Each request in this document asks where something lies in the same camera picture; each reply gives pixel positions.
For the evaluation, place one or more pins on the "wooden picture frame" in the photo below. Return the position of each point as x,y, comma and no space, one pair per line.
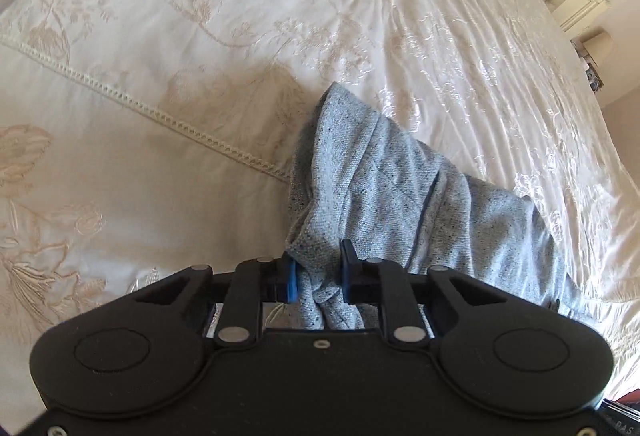
593,78

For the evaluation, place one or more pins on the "grey speckled pants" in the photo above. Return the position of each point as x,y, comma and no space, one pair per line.
357,176

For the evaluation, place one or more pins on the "cream embroidered bedspread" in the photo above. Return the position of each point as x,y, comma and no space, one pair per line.
142,136

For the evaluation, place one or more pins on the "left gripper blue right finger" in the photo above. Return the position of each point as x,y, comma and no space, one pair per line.
350,271

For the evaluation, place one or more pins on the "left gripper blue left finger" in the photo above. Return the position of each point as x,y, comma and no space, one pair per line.
288,278

